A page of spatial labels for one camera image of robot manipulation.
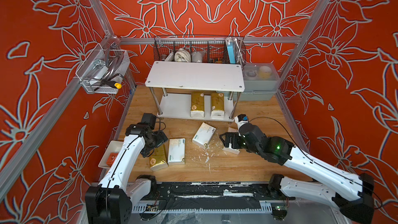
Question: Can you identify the yellow handled tool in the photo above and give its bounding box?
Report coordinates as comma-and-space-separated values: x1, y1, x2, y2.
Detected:
93, 80, 122, 94

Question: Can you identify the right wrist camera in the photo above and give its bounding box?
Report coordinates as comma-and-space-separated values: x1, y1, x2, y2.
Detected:
234, 114, 249, 130

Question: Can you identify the clear plastic wall bin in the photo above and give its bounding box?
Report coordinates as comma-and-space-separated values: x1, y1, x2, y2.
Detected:
76, 47, 130, 94

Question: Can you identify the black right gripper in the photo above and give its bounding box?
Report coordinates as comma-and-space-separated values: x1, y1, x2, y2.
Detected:
218, 132, 262, 158

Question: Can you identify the gold tissue pack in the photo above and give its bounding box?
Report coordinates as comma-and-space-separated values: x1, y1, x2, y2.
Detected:
190, 92, 205, 118
150, 145, 169, 172
210, 93, 225, 118

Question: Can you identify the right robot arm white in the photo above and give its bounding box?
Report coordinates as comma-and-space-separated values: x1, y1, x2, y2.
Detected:
220, 122, 375, 224

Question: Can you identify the grey plastic storage box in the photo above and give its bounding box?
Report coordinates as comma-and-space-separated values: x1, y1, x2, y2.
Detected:
239, 63, 280, 101

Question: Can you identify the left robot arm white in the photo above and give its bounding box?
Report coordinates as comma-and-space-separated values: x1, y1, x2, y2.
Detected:
85, 122, 168, 224

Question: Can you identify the blue box in basket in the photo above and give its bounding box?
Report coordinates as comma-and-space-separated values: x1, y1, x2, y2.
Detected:
226, 37, 236, 64

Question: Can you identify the white green tissue pack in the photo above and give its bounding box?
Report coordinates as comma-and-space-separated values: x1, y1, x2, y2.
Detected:
192, 122, 216, 149
223, 127, 240, 155
167, 138, 186, 166

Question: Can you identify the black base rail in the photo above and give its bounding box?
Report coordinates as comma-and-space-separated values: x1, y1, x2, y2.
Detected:
132, 182, 289, 219

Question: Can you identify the white tray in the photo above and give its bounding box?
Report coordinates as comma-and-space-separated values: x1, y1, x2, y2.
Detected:
98, 141, 123, 169

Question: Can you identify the black wire basket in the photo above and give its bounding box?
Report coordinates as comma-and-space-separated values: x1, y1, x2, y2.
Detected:
153, 35, 246, 66

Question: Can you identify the white two-tier shelf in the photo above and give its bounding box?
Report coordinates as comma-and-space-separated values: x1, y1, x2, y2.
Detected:
145, 61, 245, 122

